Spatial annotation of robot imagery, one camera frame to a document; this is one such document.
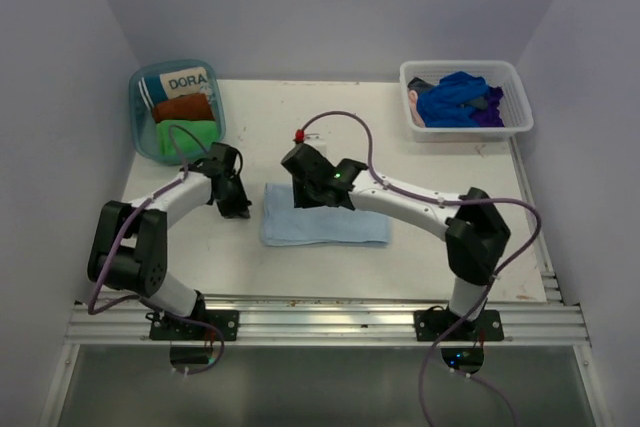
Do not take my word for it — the purple towel in basket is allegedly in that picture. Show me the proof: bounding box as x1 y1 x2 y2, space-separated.
471 87 505 128

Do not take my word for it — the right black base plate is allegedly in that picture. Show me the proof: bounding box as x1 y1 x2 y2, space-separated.
413 306 505 342

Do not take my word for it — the aluminium mounting rail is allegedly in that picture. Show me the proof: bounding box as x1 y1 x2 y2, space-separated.
64 296 590 347

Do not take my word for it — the Dora printed rolled towel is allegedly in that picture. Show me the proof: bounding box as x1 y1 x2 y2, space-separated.
137 67 211 109

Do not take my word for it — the light blue towel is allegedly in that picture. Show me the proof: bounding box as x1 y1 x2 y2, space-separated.
260 183 392 247

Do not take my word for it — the blue plastic tub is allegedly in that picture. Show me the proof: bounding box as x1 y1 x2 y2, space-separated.
129 59 226 165

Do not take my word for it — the dark blue towel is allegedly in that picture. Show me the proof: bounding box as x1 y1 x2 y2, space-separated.
417 71 489 129

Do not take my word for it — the pink towel in basket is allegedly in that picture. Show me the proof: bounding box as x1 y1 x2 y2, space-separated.
408 90 425 128

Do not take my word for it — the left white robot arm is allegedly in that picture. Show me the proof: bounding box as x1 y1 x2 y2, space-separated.
87 142 251 340

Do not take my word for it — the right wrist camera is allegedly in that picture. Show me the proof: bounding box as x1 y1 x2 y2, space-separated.
294 129 327 156

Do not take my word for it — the green microfiber towel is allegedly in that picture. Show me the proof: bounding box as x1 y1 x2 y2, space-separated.
156 120 219 156

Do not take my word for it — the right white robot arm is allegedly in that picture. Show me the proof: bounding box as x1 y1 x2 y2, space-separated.
281 143 511 340

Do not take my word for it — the brown rolled towel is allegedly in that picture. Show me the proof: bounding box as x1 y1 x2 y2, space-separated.
151 93 215 123

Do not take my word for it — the dark grey towel in basket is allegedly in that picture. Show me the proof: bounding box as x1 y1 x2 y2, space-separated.
407 77 434 95

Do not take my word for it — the white plastic basket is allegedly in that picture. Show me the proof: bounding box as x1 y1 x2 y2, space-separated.
399 60 534 142

